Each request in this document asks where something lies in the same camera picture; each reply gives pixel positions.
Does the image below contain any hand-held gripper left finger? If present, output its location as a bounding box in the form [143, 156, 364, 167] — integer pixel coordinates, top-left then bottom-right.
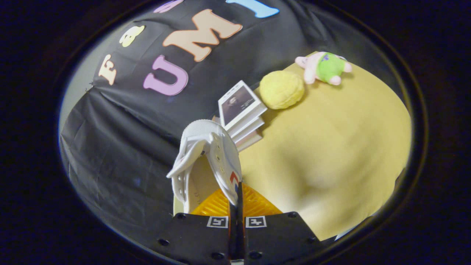
[156, 188, 236, 264]

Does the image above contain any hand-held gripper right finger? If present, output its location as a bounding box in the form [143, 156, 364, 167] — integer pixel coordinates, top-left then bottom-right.
[237, 182, 320, 264]

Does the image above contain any white striped canvas shoe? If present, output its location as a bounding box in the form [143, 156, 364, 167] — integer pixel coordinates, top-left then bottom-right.
[166, 119, 242, 215]

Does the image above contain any thick book brown spine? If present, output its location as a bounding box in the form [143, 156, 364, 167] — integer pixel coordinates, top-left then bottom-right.
[235, 129, 264, 152]

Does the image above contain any white paperback book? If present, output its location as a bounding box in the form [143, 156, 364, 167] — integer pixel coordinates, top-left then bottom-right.
[228, 117, 266, 142]

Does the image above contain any black backdrop cloth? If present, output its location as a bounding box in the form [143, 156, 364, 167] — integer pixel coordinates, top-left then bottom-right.
[59, 0, 368, 238]

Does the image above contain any yellow plush cushion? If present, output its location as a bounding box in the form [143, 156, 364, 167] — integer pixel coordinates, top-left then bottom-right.
[259, 70, 305, 110]

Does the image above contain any pink and green plush toy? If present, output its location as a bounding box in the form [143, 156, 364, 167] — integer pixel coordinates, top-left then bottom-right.
[295, 52, 353, 86]

